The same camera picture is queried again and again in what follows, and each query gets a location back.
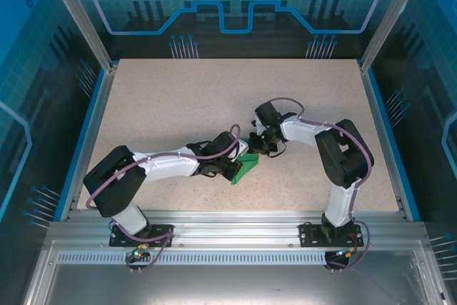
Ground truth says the steel tray panel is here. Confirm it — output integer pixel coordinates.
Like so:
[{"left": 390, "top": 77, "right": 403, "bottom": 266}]
[{"left": 21, "top": 240, "right": 451, "bottom": 305}]

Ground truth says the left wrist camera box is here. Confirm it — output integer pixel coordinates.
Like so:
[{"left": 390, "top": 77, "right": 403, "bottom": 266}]
[{"left": 236, "top": 137, "right": 250, "bottom": 158}]

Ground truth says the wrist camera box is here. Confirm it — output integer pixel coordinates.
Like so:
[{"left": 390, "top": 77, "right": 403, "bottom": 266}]
[
  {"left": 236, "top": 137, "right": 250, "bottom": 158},
  {"left": 251, "top": 115, "right": 268, "bottom": 139}
]

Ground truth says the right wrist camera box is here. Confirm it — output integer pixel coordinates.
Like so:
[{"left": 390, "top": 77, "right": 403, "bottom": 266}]
[{"left": 251, "top": 115, "right": 268, "bottom": 139}]

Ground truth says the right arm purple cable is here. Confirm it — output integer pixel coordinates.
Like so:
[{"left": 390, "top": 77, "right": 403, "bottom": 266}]
[{"left": 266, "top": 96, "right": 374, "bottom": 272}]

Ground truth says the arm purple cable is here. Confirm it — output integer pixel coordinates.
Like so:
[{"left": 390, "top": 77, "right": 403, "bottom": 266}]
[
  {"left": 85, "top": 124, "right": 176, "bottom": 274},
  {"left": 266, "top": 96, "right": 374, "bottom": 272}
]

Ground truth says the aluminium front rail beam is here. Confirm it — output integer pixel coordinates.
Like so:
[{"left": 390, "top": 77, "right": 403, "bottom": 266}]
[{"left": 48, "top": 210, "right": 428, "bottom": 249}]

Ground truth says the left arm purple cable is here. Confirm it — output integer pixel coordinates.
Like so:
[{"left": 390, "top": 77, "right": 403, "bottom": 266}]
[{"left": 85, "top": 124, "right": 176, "bottom": 274}]

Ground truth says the slotted grey cable duct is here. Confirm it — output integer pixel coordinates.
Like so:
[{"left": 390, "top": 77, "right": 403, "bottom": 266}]
[{"left": 56, "top": 251, "right": 361, "bottom": 266}]

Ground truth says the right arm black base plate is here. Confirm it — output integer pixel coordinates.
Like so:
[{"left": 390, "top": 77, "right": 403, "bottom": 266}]
[{"left": 298, "top": 221, "right": 365, "bottom": 248}]

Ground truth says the right aluminium side rail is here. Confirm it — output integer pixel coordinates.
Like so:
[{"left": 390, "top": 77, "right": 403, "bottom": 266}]
[{"left": 358, "top": 61, "right": 411, "bottom": 222}]

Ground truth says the aluminium side rail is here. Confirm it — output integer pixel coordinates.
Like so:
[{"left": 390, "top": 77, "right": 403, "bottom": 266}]
[
  {"left": 60, "top": 64, "right": 119, "bottom": 222},
  {"left": 358, "top": 61, "right": 411, "bottom": 222}
]

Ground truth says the left cable connector with LED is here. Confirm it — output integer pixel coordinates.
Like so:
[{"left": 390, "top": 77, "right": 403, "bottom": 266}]
[{"left": 130, "top": 244, "right": 149, "bottom": 261}]

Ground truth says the cable connector with led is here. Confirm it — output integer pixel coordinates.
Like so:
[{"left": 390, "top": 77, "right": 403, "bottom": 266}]
[
  {"left": 333, "top": 247, "right": 358, "bottom": 259},
  {"left": 130, "top": 244, "right": 149, "bottom": 261}
]

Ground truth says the left aluminium side rail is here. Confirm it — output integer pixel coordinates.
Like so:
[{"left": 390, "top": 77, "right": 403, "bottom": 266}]
[{"left": 60, "top": 64, "right": 119, "bottom": 222}]

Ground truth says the right cable connector with LED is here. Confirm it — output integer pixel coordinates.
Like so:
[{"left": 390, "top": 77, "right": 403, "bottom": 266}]
[{"left": 333, "top": 247, "right": 358, "bottom": 259}]

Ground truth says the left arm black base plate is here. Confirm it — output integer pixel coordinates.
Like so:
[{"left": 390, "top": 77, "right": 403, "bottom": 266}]
[{"left": 109, "top": 224, "right": 175, "bottom": 248}]

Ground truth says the right aluminium frame post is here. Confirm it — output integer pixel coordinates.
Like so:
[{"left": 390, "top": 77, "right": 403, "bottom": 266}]
[{"left": 358, "top": 0, "right": 431, "bottom": 72}]

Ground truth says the aluminium frame post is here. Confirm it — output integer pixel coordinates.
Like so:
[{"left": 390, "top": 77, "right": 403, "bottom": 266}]
[
  {"left": 358, "top": 0, "right": 431, "bottom": 72},
  {"left": 39, "top": 0, "right": 119, "bottom": 72}
]

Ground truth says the left aluminium frame post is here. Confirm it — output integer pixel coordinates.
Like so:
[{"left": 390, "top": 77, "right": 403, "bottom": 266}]
[{"left": 39, "top": 0, "right": 119, "bottom": 72}]

